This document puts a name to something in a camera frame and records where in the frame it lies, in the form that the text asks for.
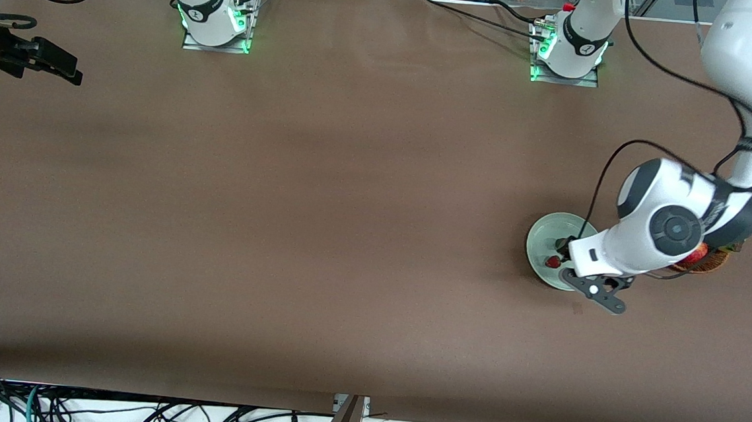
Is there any pale green round plate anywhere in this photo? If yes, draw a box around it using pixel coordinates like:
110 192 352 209
523 211 605 293

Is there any red apple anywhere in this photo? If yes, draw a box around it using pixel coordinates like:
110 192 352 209
680 242 710 268

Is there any brown wicker basket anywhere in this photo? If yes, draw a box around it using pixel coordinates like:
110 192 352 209
669 244 730 277

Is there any matte table cover sheet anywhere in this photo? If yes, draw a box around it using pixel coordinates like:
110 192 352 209
0 0 752 422

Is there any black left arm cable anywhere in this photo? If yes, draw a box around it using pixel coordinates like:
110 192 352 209
579 0 752 250

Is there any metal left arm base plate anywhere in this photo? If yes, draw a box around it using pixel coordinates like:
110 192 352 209
530 63 599 88

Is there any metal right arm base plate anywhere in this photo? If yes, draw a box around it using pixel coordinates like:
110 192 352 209
182 29 252 55

